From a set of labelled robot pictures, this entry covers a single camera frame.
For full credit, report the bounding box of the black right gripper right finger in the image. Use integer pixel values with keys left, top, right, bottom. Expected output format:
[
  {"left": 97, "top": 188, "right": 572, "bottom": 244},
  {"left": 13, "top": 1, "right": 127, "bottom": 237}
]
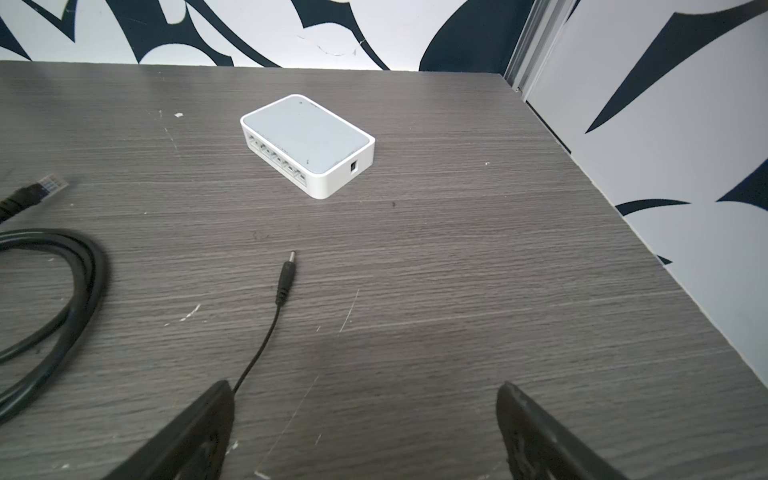
[{"left": 496, "top": 382, "right": 625, "bottom": 479}]

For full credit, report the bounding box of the black ethernet cable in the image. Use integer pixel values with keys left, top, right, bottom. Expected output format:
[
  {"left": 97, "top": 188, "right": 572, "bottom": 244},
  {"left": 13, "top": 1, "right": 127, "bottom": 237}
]
[{"left": 0, "top": 173, "right": 110, "bottom": 425}]

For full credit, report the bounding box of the thin black power cable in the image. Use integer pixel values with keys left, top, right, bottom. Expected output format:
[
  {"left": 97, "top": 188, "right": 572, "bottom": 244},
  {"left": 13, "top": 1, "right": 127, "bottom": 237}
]
[{"left": 231, "top": 250, "right": 297, "bottom": 396}]

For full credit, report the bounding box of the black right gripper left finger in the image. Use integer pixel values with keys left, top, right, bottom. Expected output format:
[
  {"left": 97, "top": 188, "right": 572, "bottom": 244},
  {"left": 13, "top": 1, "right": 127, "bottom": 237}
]
[{"left": 107, "top": 380, "right": 235, "bottom": 479}]

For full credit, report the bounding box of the white network switch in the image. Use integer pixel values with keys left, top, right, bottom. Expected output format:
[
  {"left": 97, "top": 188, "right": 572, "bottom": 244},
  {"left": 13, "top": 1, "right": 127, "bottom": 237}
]
[{"left": 240, "top": 94, "right": 376, "bottom": 200}]

